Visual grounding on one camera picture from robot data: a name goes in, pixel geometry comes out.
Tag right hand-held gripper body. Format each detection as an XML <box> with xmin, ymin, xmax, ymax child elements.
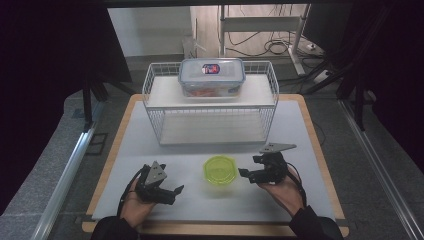
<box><xmin>249</xmin><ymin>143</ymin><xmax>297</xmax><ymax>184</ymax></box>

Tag black metal stand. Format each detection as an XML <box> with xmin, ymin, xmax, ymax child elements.
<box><xmin>82</xmin><ymin>74</ymin><xmax>109</xmax><ymax>132</ymax></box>
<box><xmin>352</xmin><ymin>81</ymin><xmax>368</xmax><ymax>132</ymax></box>

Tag person's left hand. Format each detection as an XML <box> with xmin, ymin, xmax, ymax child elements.
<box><xmin>119</xmin><ymin>183</ymin><xmax>158</xmax><ymax>228</ymax></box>

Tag person's right hand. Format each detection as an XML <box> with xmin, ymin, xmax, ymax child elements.
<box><xmin>258</xmin><ymin>166</ymin><xmax>306</xmax><ymax>218</ymax></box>

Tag aluminium rail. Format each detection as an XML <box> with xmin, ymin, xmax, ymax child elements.
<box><xmin>338</xmin><ymin>99</ymin><xmax>424</xmax><ymax>240</ymax></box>
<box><xmin>31</xmin><ymin>128</ymin><xmax>97</xmax><ymax>240</ymax></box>

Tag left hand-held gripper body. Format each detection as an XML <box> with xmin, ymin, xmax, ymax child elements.
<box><xmin>134</xmin><ymin>160</ymin><xmax>177</xmax><ymax>205</ymax></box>

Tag white table mat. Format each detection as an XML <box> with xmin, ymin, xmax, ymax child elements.
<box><xmin>91</xmin><ymin>99</ymin><xmax>336</xmax><ymax>224</ymax></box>

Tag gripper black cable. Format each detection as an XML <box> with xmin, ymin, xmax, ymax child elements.
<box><xmin>116</xmin><ymin>167</ymin><xmax>148</xmax><ymax>218</ymax></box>
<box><xmin>285</xmin><ymin>162</ymin><xmax>308</xmax><ymax>208</ymax></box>

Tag dark curtain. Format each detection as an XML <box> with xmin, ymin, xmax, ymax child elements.
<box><xmin>0</xmin><ymin>0</ymin><xmax>134</xmax><ymax>214</ymax></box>
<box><xmin>333</xmin><ymin>3</ymin><xmax>424</xmax><ymax>164</ymax></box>

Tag clear plastic food container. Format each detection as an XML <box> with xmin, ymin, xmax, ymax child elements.
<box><xmin>177</xmin><ymin>57</ymin><xmax>247</xmax><ymax>99</ymax></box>

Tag yellow-green plastic bowl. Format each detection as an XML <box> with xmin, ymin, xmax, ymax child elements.
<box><xmin>202</xmin><ymin>154</ymin><xmax>239</xmax><ymax>187</ymax></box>

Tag white wire two-tier rack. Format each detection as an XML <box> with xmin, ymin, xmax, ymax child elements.
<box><xmin>141</xmin><ymin>60</ymin><xmax>280</xmax><ymax>147</ymax></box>

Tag white power strip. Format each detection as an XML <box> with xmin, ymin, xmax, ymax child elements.
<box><xmin>313</xmin><ymin>69</ymin><xmax>333</xmax><ymax>84</ymax></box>

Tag white metal desk frame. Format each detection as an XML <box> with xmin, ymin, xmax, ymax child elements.
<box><xmin>218</xmin><ymin>4</ymin><xmax>312</xmax><ymax>76</ymax></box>

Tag black floor cables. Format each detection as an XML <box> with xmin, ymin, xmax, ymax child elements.
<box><xmin>225</xmin><ymin>30</ymin><xmax>303</xmax><ymax>58</ymax></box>

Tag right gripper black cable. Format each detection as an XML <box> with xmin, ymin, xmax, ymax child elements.
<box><xmin>285</xmin><ymin>162</ymin><xmax>308</xmax><ymax>208</ymax></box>

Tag wooden table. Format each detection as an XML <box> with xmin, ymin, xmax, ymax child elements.
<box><xmin>81</xmin><ymin>93</ymin><xmax>350</xmax><ymax>238</ymax></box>

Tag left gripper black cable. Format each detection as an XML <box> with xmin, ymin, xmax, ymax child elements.
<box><xmin>116</xmin><ymin>167</ymin><xmax>148</xmax><ymax>218</ymax></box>

